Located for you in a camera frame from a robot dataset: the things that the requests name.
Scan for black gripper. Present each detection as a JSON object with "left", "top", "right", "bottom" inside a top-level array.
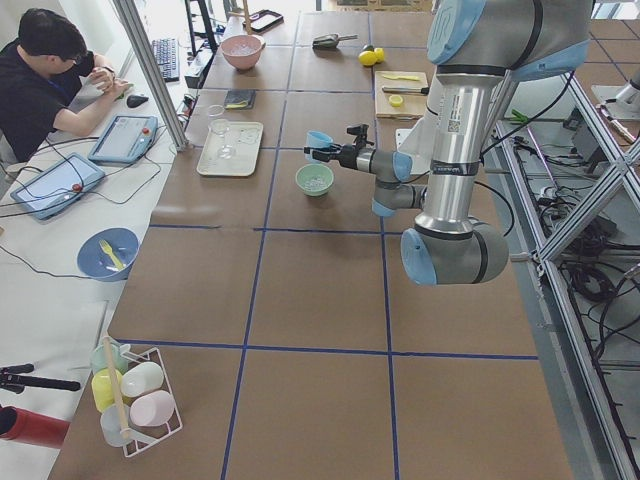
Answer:
[{"left": 303, "top": 124, "right": 373, "bottom": 173}]

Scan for light blue plastic cup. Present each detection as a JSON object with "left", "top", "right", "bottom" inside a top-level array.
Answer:
[{"left": 306, "top": 130, "right": 333, "bottom": 150}]

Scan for light green bowl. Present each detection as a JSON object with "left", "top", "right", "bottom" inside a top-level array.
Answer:
[{"left": 295, "top": 164, "right": 334, "bottom": 197}]

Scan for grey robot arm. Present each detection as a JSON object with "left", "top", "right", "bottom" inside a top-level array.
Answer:
[{"left": 304, "top": 1, "right": 593, "bottom": 285}]

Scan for ice cubes in bowl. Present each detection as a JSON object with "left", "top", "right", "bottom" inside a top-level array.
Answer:
[{"left": 302, "top": 176, "right": 327, "bottom": 194}]

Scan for pink bowl of ice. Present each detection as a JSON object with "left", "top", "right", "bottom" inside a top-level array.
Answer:
[{"left": 220, "top": 35, "right": 266, "bottom": 71}]

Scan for blue bowl with fork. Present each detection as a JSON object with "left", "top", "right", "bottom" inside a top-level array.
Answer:
[{"left": 77, "top": 228, "right": 140, "bottom": 282}]

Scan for lemon half slice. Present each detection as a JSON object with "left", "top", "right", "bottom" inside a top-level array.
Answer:
[{"left": 388, "top": 94, "right": 404, "bottom": 107}]

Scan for wooden cutting board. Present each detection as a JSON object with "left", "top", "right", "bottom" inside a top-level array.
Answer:
[{"left": 374, "top": 71, "right": 429, "bottom": 119}]

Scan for cream bear print tray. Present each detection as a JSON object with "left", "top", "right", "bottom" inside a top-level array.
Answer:
[{"left": 196, "top": 119, "right": 263, "bottom": 177}]

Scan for yellow lemon front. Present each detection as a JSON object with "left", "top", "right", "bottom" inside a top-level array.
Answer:
[{"left": 358, "top": 50, "right": 378, "bottom": 67}]

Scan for yellow lemon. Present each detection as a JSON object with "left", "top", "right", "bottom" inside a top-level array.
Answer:
[
  {"left": 373, "top": 47, "right": 385, "bottom": 63},
  {"left": 358, "top": 50, "right": 378, "bottom": 67}
]

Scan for yellow plastic knife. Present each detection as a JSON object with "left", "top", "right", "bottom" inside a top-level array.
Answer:
[{"left": 381, "top": 74, "right": 422, "bottom": 82}]

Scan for yellow lemon rear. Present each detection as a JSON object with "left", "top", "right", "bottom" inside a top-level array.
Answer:
[{"left": 373, "top": 47, "right": 385, "bottom": 63}]

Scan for black metal scoop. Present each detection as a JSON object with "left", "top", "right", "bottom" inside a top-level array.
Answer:
[{"left": 312, "top": 34, "right": 359, "bottom": 50}]

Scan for clear wine glass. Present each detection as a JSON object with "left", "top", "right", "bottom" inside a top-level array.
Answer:
[{"left": 209, "top": 118, "right": 236, "bottom": 159}]

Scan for black keyboard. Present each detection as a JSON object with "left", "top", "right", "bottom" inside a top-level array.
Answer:
[{"left": 151, "top": 38, "right": 180, "bottom": 82}]

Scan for blue teach pendant far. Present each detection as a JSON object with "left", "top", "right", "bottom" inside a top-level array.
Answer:
[{"left": 88, "top": 115, "right": 159, "bottom": 165}]

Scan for blue teach pendant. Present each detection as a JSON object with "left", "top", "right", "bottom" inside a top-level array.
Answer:
[
  {"left": 10, "top": 153, "right": 105, "bottom": 220},
  {"left": 88, "top": 115, "right": 159, "bottom": 165}
]

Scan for black computer mouse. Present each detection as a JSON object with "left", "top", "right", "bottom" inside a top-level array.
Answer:
[{"left": 126, "top": 94, "right": 149, "bottom": 109}]

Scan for blue teach pendant near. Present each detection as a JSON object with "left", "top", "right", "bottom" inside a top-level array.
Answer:
[{"left": 10, "top": 153, "right": 105, "bottom": 220}]

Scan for white cup in rack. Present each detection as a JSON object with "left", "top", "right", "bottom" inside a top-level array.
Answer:
[{"left": 120, "top": 361, "right": 164, "bottom": 398}]

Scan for seated person black shirt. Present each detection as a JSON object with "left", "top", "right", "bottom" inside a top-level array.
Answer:
[{"left": 1, "top": 8, "right": 129, "bottom": 163}]

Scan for green cup in rack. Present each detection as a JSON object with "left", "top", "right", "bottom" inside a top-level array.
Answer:
[{"left": 90, "top": 340, "right": 129, "bottom": 374}]

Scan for yellow cup in rack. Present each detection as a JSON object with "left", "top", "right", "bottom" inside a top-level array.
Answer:
[{"left": 91, "top": 368, "right": 115, "bottom": 413}]

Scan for clear cup in rack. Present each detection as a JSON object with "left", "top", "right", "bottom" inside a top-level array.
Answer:
[{"left": 100, "top": 404, "right": 132, "bottom": 447}]

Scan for aluminium frame post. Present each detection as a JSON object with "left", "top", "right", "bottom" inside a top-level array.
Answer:
[{"left": 113, "top": 0, "right": 189, "bottom": 152}]

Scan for white wire cup rack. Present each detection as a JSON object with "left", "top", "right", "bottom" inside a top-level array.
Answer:
[{"left": 90, "top": 336, "right": 183, "bottom": 458}]

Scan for black tripod handle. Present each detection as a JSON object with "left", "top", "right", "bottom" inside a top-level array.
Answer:
[{"left": 1, "top": 363, "right": 81, "bottom": 394}]

